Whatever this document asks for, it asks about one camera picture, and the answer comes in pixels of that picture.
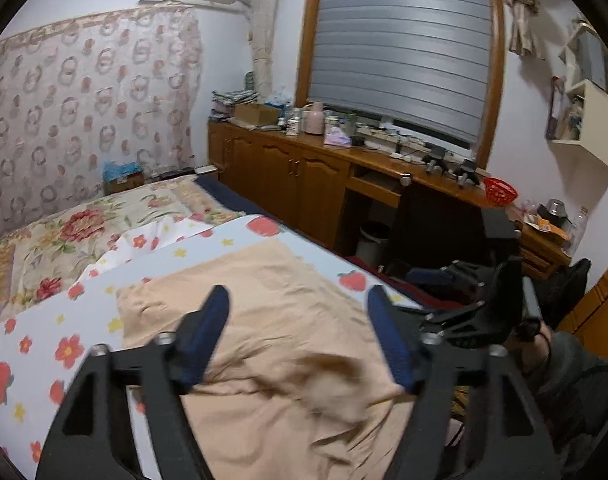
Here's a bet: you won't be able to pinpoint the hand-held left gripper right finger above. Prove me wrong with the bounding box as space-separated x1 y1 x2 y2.
366 286 560 480

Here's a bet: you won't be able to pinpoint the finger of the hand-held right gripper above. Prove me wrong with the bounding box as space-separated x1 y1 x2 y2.
406 260 485 293
419 300 487 348

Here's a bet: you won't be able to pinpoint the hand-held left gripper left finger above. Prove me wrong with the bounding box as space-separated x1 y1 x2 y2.
35 285 231 480

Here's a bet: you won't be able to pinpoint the beige t-shirt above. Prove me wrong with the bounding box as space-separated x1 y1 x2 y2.
115 237 465 480

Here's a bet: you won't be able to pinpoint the person's right forearm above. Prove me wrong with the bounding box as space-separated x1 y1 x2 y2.
524 330 608 461

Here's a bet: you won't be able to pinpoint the person's right hand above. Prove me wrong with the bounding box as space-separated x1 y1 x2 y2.
504 320 555 376

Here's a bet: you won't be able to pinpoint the red garment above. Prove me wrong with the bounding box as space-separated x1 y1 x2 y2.
344 255 467 313

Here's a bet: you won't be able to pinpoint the black chair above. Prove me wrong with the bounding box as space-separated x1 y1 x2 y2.
389 180 515 281

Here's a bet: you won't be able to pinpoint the black bag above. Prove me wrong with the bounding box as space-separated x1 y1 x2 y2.
539 259 592 331

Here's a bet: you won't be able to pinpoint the white trash bin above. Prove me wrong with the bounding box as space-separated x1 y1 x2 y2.
356 221 391 266

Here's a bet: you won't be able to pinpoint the clear plastic bottle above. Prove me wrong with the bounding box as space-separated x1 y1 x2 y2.
566 207 590 256

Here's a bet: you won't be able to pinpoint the red plastic basket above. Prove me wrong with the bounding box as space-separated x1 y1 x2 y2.
484 176 517 207

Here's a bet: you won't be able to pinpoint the wooden door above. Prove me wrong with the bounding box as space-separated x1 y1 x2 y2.
559 250 608 351

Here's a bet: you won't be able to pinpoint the black desk gadget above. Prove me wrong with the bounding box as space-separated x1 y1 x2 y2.
454 158 481 188
423 146 450 176

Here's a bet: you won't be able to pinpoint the navy bed sheet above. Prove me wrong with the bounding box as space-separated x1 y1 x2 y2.
196 176 295 226

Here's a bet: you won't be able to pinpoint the white power strip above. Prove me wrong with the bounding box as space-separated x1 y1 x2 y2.
364 127 430 161

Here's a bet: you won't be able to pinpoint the strawberry print blanket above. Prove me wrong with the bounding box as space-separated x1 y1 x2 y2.
0 214 425 480

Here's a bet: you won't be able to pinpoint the pink plastic bag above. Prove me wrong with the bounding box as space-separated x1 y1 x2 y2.
324 127 354 148

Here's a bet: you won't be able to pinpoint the floral quilt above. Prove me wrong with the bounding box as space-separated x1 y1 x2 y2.
0 177 245 326

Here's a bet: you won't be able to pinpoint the box with blue wrapping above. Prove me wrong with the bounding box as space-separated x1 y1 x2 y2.
102 160 146 196

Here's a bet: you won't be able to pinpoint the wooden cabinet desk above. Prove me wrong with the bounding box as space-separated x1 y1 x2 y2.
207 120 575 281

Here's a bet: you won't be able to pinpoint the books on shelf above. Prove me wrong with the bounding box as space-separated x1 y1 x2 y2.
546 77 567 141

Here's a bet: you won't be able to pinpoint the cardboard box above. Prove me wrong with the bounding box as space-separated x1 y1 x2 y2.
233 102 282 127

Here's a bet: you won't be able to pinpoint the grey window blind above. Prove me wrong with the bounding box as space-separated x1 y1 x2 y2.
306 0 491 148

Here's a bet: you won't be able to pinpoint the stack of folded cloths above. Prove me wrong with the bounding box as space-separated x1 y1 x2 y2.
210 89 260 121

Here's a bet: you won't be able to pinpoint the hanging beige cloth bundle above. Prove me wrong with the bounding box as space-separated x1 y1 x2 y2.
499 0 542 58

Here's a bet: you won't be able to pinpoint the lace curtain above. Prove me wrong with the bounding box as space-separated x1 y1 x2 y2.
246 0 285 106

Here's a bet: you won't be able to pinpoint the white wall shelf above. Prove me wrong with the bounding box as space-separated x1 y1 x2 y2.
549 17 608 173

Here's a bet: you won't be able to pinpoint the wooden window frame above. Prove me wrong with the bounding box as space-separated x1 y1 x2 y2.
294 0 507 171

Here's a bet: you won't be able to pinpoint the ring patterned wall cloth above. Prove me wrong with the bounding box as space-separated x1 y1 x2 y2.
0 5 205 251

